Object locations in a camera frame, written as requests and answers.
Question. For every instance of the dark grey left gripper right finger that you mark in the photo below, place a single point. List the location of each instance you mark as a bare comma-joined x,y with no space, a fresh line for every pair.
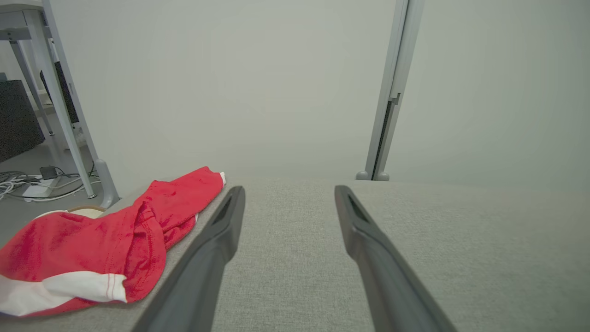
387,286

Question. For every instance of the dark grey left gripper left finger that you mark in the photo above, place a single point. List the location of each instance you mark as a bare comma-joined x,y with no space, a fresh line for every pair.
198,276

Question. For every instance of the red shorts white band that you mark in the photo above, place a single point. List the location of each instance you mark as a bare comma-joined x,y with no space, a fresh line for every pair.
92,244

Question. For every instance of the grey fabric padded surface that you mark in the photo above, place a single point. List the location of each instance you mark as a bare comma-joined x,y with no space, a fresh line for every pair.
290,276

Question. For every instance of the cream perforated laundry basket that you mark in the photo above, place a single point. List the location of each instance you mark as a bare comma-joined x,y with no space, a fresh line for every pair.
87,211

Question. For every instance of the white power strip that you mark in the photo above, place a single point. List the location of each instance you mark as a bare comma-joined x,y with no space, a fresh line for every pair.
39,190

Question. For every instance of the black power adapter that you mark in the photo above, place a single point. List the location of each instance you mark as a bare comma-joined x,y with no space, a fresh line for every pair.
48,172

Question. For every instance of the dark fabric cabinet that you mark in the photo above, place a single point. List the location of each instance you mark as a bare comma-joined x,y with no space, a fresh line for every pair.
18,120

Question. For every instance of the grey partition joint post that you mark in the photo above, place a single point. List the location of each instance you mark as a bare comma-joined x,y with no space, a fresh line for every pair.
396,69

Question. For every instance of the grey metal desk frame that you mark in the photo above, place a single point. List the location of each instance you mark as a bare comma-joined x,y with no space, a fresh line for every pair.
18,27

